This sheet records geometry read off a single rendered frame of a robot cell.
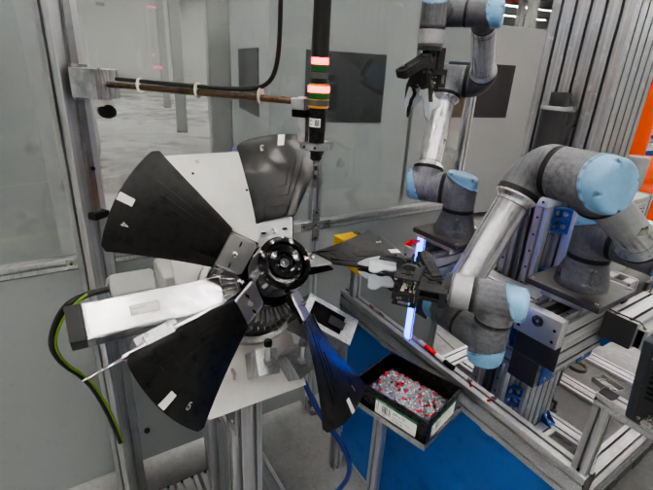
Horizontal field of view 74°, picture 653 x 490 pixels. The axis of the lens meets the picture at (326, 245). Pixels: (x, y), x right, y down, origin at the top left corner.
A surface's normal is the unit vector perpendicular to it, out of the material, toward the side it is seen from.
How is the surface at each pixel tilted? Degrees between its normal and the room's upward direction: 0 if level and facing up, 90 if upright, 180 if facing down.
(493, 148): 90
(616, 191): 86
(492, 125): 90
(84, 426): 90
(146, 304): 50
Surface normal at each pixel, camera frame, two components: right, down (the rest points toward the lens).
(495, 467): -0.85, 0.16
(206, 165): 0.44, -0.33
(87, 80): -0.40, 0.33
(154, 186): 0.18, 0.11
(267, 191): -0.33, -0.29
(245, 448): 0.52, 0.35
